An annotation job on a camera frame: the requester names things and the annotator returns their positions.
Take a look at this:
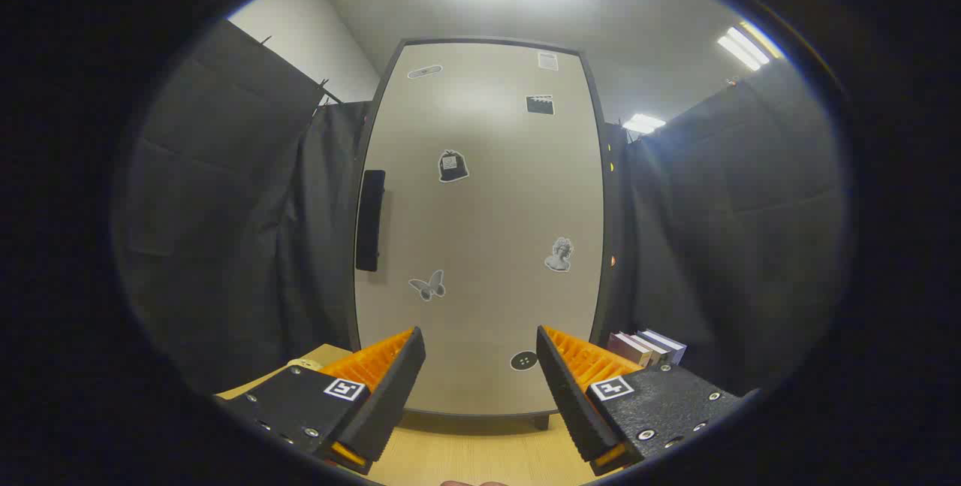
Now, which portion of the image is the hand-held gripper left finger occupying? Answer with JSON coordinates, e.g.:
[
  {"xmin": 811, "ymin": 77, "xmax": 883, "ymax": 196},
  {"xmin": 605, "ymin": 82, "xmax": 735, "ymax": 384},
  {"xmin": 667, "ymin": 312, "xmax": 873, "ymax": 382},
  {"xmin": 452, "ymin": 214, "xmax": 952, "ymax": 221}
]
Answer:
[{"xmin": 215, "ymin": 326, "xmax": 427, "ymax": 475}]

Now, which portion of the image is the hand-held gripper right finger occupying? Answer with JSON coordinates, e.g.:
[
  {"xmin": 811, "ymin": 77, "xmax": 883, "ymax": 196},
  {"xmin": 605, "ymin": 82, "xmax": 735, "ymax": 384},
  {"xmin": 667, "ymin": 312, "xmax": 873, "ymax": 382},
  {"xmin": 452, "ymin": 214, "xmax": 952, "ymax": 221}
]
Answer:
[{"xmin": 535, "ymin": 325, "xmax": 761, "ymax": 477}]

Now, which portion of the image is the black door handle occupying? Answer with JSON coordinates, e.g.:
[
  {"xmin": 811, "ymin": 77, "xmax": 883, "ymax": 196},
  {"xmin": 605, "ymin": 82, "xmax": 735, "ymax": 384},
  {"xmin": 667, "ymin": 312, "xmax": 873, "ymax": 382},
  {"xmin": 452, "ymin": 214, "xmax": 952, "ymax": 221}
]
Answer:
[{"xmin": 355, "ymin": 169, "xmax": 387, "ymax": 273}]

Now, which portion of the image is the grey cabinet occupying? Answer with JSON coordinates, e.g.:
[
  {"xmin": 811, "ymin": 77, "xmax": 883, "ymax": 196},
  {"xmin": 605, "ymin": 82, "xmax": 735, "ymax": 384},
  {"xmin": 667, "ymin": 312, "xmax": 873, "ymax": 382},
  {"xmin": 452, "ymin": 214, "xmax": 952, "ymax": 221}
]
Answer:
[{"xmin": 347, "ymin": 37, "xmax": 628, "ymax": 431}]

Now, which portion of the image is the maroon book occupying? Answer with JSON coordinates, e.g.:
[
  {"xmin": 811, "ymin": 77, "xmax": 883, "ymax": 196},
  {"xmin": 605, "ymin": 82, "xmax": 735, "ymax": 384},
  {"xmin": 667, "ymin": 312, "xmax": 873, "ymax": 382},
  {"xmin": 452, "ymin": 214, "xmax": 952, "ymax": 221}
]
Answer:
[{"xmin": 607, "ymin": 331, "xmax": 654, "ymax": 368}]

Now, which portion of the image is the white book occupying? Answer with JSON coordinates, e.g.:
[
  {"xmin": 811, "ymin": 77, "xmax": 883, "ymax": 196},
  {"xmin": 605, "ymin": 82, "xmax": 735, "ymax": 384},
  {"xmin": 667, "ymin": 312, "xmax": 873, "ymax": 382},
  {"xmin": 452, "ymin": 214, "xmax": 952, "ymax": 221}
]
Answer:
[{"xmin": 635, "ymin": 331, "xmax": 674, "ymax": 364}]

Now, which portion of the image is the purple book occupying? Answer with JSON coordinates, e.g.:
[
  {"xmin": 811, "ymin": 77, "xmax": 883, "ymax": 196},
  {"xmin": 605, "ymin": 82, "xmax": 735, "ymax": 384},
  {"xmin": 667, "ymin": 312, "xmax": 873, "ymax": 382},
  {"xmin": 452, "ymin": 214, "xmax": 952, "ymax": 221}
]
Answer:
[{"xmin": 644, "ymin": 328, "xmax": 688, "ymax": 365}]

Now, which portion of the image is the black backdrop cloth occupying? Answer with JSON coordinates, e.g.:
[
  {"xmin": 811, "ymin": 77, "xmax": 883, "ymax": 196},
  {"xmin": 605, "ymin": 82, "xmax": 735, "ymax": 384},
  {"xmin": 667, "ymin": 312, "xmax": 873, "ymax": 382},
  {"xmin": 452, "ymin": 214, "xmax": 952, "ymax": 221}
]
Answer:
[{"xmin": 113, "ymin": 19, "xmax": 853, "ymax": 397}]

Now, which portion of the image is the small ceiling light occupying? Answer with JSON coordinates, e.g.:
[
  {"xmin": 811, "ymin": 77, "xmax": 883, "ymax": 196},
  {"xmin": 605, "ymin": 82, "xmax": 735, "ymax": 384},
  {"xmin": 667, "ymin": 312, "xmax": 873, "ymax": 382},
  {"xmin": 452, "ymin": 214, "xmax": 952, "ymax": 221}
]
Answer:
[{"xmin": 622, "ymin": 113, "xmax": 667, "ymax": 135}]

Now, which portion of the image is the long ceiling light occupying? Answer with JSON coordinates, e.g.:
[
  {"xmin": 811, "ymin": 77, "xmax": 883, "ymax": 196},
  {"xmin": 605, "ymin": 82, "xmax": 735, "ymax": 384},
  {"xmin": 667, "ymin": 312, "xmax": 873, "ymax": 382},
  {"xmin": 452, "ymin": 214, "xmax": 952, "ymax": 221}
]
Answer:
[{"xmin": 716, "ymin": 20, "xmax": 786, "ymax": 72}]

